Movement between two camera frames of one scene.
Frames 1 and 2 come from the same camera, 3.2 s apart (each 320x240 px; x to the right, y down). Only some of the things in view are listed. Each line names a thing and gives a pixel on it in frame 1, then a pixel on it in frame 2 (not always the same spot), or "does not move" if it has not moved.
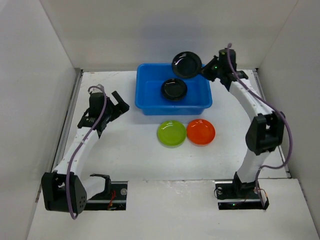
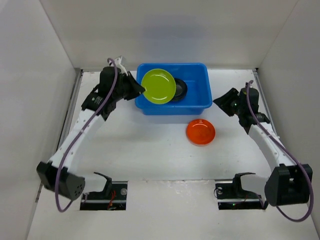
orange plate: (200, 132) does not move
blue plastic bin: (150, 78) does not move
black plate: (186, 64) → (181, 89)
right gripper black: (207, 70) → (229, 102)
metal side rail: (70, 110) does not move
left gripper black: (121, 108) → (137, 90)
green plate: (171, 134) → (160, 86)
